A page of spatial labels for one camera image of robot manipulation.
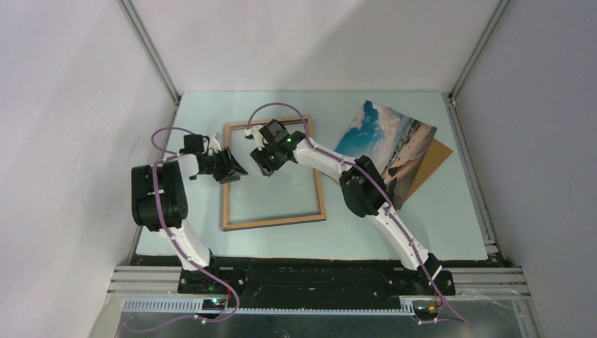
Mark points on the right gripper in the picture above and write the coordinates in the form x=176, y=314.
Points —
x=267, y=168

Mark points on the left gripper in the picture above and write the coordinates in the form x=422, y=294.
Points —
x=231, y=170

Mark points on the wooden picture frame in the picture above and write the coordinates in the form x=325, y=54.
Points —
x=292, y=195

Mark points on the beach photo print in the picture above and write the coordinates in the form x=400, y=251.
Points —
x=396, y=144

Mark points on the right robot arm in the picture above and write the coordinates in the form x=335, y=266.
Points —
x=364, y=191

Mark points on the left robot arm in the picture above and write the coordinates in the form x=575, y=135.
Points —
x=159, y=199

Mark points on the brown backing board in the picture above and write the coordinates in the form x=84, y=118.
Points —
x=435, y=156

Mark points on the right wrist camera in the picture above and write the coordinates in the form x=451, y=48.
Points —
x=253, y=133

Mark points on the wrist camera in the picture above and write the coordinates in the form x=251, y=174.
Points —
x=253, y=133
x=214, y=145

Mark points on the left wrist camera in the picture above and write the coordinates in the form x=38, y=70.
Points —
x=214, y=145

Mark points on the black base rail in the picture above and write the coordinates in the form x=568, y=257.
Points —
x=326, y=285

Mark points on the aluminium base frame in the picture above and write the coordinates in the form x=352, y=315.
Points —
x=169, y=302

